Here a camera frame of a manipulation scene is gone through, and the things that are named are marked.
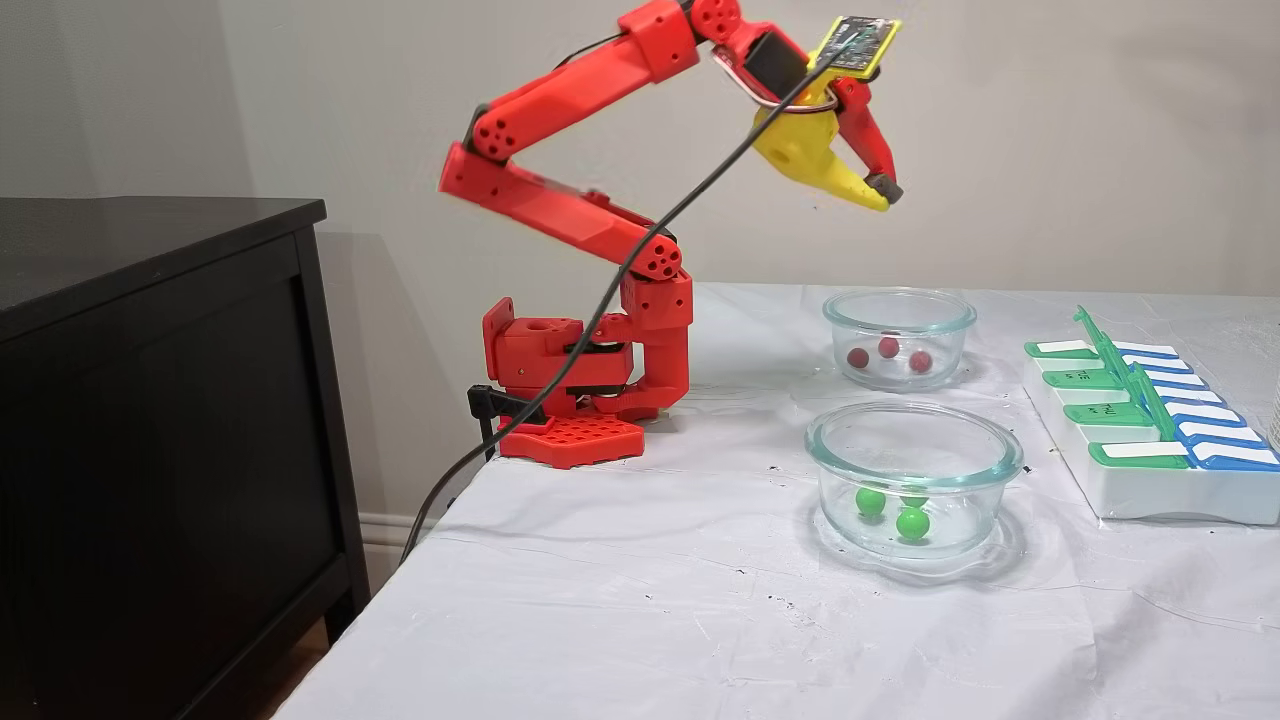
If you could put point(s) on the red round pill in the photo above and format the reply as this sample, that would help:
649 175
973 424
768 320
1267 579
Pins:
888 346
858 357
920 361

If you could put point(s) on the white table cloth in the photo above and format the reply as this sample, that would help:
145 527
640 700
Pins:
650 600

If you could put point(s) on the black table clamp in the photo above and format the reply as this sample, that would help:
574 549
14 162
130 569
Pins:
500 403

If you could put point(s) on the weekly pill organizer box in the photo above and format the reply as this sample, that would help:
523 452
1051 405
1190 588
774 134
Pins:
1130 490

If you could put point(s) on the green round pill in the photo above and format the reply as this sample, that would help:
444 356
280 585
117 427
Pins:
871 501
912 523
914 498

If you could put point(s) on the white baseboard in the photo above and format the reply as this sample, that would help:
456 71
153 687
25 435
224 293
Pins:
385 530

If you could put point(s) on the camera board on yellow mount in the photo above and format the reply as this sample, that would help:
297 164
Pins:
855 45

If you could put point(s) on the glass bowl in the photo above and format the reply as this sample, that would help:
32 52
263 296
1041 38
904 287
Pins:
980 500
945 330

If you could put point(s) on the black cabinet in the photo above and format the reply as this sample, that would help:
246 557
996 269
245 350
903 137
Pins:
150 450

